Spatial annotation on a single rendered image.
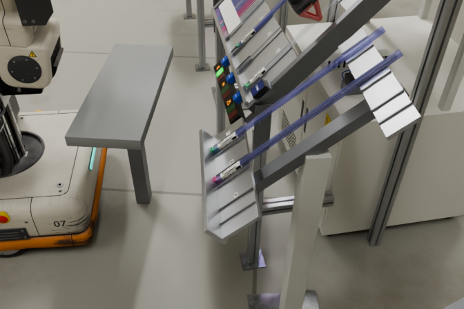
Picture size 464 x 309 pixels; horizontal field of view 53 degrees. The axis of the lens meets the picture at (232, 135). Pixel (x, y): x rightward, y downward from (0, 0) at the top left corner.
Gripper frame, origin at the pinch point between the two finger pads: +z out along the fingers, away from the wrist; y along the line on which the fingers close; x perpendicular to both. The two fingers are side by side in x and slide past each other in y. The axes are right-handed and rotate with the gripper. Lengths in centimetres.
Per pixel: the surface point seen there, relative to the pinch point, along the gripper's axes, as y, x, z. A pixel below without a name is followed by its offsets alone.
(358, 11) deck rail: -9.8, -8.9, 1.0
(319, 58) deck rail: -9.8, 6.8, 4.1
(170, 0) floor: 239, 87, 47
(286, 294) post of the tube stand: -43, 60, 39
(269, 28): 16.8, 14.4, 1.4
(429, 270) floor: -28, 32, 101
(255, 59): 9.3, 23.5, 1.8
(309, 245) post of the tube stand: -43, 40, 25
